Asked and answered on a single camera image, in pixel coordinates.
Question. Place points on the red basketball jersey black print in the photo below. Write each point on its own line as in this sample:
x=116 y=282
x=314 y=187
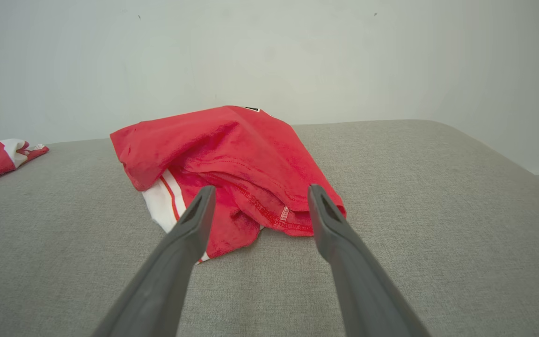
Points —
x=232 y=150

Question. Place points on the grey fabric sofa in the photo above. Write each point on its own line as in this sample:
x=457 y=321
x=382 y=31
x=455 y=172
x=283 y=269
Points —
x=438 y=234

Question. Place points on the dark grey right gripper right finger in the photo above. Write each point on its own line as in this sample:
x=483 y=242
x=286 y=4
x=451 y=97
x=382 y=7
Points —
x=358 y=281

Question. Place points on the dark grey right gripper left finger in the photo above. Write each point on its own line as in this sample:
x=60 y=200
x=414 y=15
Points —
x=176 y=271

